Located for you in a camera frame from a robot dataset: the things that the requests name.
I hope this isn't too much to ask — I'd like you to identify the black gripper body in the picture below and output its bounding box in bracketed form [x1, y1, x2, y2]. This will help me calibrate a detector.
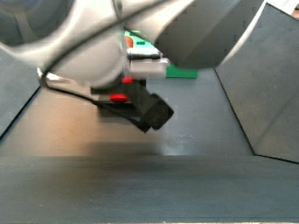
[91, 78, 173, 133]

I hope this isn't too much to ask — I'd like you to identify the red cylinder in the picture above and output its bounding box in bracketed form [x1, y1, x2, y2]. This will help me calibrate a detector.
[108, 77, 133, 102]

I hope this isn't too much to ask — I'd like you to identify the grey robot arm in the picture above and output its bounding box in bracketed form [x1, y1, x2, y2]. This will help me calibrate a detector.
[0, 0, 264, 131]

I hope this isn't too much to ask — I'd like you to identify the green shape sorter block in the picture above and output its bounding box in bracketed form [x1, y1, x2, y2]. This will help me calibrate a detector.
[125, 31, 199, 79]

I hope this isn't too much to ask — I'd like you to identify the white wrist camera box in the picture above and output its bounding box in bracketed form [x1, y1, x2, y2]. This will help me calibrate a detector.
[127, 47, 169, 79]

